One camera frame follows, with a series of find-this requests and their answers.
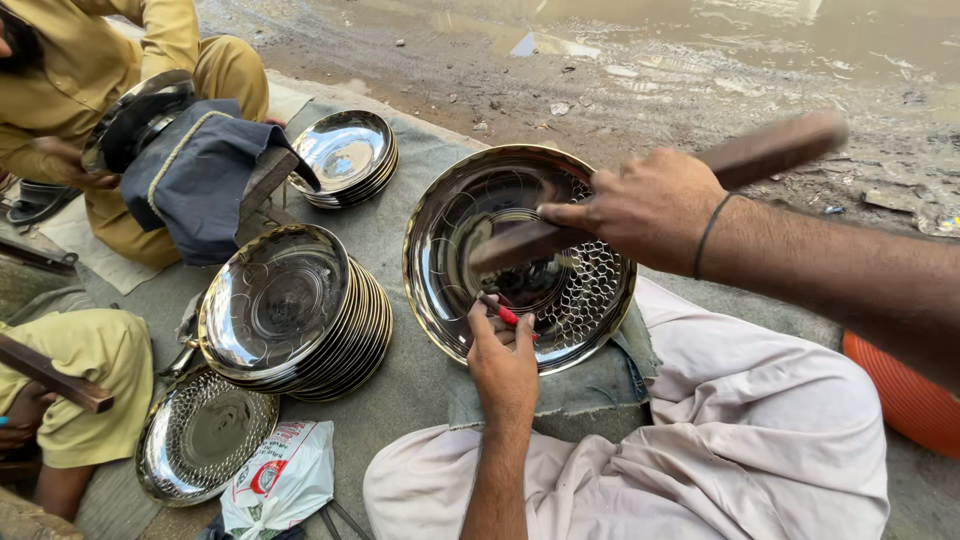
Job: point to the grey floor mat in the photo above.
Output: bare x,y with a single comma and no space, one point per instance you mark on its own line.
409,397

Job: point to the wooden mallet stick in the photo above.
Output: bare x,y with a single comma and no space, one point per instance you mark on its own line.
772,146

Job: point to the dark metal bar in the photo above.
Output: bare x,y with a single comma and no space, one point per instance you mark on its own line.
37,256

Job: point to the stack of small steel plates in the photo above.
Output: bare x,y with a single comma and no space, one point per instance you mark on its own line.
345,154

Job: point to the brown wooden stick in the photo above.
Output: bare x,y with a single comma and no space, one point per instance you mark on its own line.
52,379

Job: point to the grey padded cloth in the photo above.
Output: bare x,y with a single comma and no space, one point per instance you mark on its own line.
585,390

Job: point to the person's left hand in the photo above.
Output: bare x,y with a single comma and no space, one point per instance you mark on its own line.
504,375

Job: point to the person's right hand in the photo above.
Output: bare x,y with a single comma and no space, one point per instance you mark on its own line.
652,210

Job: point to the black wrist band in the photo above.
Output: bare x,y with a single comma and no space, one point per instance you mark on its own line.
705,236

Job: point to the white printed plastic bag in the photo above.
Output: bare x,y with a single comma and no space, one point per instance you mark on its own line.
289,472

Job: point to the black sandal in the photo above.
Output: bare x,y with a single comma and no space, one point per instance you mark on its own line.
37,201

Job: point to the steel plate with dark rim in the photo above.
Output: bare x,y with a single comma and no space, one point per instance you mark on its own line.
135,112

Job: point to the stack of large steel plates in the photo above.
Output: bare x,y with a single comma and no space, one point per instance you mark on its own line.
277,300

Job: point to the person's white trousers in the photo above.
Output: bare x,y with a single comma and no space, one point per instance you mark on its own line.
750,450

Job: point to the wooden work block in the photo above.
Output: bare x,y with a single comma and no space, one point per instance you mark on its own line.
266,184

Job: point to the dark blue cloth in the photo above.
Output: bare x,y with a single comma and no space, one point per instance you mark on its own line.
202,180

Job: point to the large engraved steel plate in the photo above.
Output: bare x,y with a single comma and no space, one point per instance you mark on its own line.
465,195

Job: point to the metal tongs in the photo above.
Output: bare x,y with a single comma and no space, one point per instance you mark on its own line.
346,521

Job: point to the orange ribbed plastic tub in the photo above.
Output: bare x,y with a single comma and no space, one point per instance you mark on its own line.
907,401

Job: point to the patterned steel plate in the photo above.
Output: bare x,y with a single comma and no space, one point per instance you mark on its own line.
202,435

